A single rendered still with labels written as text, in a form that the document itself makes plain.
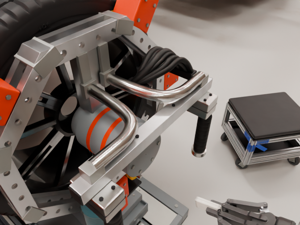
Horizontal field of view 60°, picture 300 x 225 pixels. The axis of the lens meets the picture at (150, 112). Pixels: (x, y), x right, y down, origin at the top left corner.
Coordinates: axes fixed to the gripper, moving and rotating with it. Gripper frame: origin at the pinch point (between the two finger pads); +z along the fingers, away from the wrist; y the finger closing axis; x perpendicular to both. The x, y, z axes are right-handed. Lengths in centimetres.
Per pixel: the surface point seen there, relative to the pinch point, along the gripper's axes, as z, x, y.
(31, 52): 22, -50, 15
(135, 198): 47, 36, -13
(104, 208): 3.5, -27.1, 25.0
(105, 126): 19.5, -27.7, 7.8
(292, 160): -4, 69, -98
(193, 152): 7.6, -8.9, -9.1
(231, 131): 30, 48, -89
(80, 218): 60, 31, 9
